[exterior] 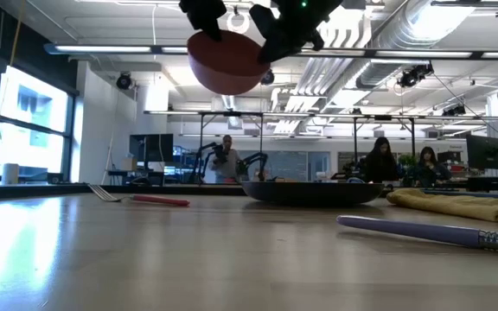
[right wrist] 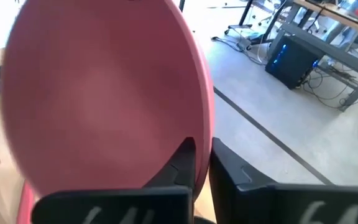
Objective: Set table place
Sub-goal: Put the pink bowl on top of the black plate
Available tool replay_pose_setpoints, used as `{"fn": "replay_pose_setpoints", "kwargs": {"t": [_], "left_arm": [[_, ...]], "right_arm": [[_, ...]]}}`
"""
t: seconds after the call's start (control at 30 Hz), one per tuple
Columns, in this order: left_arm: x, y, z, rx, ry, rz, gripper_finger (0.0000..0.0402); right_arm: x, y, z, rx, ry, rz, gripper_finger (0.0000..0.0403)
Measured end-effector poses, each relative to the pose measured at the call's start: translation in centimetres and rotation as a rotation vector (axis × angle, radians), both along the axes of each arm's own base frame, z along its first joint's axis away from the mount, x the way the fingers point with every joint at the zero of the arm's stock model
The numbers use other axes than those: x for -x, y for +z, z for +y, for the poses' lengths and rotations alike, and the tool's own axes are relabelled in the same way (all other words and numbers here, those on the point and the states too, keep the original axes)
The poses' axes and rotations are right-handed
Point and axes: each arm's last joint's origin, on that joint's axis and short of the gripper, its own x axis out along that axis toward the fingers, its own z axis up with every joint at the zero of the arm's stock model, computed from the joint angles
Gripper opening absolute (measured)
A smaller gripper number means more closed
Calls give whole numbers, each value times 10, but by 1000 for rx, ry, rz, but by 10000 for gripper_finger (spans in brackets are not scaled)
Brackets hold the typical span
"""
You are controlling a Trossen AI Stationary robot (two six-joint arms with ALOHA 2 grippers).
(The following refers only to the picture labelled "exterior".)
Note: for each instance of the black table frame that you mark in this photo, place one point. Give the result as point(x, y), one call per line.
point(59, 188)

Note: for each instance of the person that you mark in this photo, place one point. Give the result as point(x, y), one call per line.
point(226, 162)
point(381, 164)
point(429, 170)

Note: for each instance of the green plant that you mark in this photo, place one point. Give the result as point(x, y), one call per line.
point(406, 162)

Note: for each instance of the black ceiling-mounted camera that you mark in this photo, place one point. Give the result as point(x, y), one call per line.
point(413, 75)

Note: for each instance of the red bowl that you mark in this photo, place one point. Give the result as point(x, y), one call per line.
point(227, 69)

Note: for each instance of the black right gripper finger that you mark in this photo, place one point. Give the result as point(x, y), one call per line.
point(277, 41)
point(203, 15)

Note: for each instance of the yellow sponge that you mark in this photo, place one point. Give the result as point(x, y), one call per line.
point(461, 205)

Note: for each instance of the white paper roll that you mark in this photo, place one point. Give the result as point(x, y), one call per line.
point(10, 173)

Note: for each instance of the long ceiling light bar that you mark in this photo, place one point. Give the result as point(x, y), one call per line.
point(102, 48)

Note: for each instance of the black background robot arm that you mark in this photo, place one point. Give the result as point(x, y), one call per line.
point(253, 159)
point(201, 157)

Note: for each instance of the round black ceiling spotlight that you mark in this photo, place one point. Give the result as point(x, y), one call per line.
point(123, 80)

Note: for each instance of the black background rig frame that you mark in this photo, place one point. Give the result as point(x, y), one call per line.
point(261, 142)

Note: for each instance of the silver ceiling duct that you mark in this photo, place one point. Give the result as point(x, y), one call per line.
point(409, 34)

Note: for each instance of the black computer monitor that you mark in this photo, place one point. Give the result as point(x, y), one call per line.
point(485, 152)
point(151, 147)

